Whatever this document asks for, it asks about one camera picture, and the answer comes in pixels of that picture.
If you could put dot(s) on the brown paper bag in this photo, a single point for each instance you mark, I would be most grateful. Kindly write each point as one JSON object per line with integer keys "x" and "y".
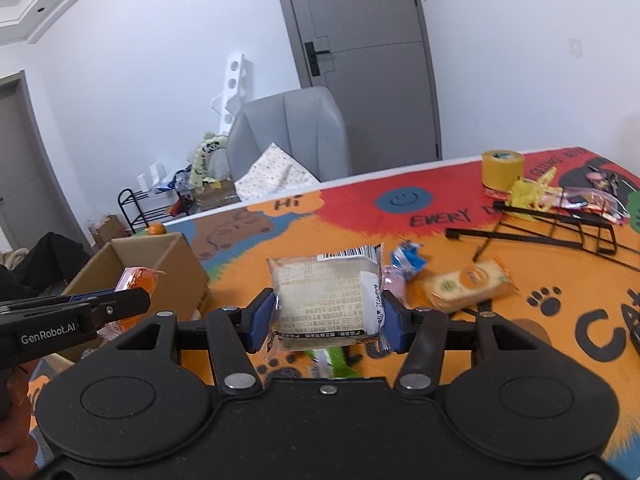
{"x": 107, "y": 230}

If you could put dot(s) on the grey side door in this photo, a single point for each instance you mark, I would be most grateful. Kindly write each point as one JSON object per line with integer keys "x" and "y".
{"x": 25, "y": 160}

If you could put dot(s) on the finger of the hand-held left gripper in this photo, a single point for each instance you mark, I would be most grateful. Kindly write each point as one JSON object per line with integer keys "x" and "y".
{"x": 122, "y": 305}
{"x": 60, "y": 301}

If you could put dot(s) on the white cake snack packet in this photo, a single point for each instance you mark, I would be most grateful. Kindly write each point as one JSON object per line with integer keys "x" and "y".
{"x": 325, "y": 305}

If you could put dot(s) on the white plastic stand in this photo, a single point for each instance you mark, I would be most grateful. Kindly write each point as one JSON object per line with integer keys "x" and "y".
{"x": 150, "y": 175}

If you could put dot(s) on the orange rice cracker packet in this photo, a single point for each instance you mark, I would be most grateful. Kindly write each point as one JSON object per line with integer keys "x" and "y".
{"x": 465, "y": 285}

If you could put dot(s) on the yellow tape roll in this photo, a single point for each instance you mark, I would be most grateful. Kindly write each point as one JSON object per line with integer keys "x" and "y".
{"x": 502, "y": 170}

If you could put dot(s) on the white dotted cushion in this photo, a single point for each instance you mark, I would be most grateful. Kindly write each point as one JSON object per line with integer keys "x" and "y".
{"x": 270, "y": 170}

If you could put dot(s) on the brown cardboard box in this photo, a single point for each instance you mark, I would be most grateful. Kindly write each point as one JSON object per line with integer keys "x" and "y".
{"x": 175, "y": 270}

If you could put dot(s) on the black jacket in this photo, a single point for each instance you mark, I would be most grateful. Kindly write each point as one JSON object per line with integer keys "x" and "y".
{"x": 45, "y": 260}

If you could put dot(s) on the small blue white snack packet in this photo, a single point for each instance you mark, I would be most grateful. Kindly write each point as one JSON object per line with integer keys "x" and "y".
{"x": 407, "y": 260}

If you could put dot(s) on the small cardboard box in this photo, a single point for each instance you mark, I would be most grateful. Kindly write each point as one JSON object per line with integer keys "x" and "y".
{"x": 215, "y": 195}

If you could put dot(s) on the grey chair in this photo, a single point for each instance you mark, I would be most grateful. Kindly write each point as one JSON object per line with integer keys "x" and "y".
{"x": 300, "y": 130}

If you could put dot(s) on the white wall plate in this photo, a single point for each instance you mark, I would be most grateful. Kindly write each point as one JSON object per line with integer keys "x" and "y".
{"x": 576, "y": 47}

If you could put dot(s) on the small orange red snack packet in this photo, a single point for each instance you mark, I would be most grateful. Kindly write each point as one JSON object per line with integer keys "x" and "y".
{"x": 140, "y": 280}

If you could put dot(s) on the small orange fruit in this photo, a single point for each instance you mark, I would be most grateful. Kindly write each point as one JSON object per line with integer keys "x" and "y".
{"x": 156, "y": 229}

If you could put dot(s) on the clear plastic bag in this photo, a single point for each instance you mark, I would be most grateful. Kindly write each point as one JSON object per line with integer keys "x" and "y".
{"x": 590, "y": 200}

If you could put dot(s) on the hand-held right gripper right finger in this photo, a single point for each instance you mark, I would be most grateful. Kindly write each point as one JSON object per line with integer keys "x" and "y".
{"x": 395, "y": 325}

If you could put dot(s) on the black shoe rack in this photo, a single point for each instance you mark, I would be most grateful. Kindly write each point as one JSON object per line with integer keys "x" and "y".
{"x": 131, "y": 191}

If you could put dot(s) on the green snack packet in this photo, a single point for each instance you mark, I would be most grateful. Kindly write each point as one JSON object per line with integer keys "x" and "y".
{"x": 337, "y": 365}

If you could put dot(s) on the white perforated board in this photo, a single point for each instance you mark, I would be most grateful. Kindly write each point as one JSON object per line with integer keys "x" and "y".
{"x": 235, "y": 85}

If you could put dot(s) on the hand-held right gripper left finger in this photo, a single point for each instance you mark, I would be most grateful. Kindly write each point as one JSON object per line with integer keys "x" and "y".
{"x": 261, "y": 320}

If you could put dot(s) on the blue plastic bag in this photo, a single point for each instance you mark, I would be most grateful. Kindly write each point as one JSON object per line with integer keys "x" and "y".
{"x": 170, "y": 182}

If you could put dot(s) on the pink purple snack packet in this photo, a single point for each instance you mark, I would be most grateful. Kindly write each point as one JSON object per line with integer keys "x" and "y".
{"x": 396, "y": 285}

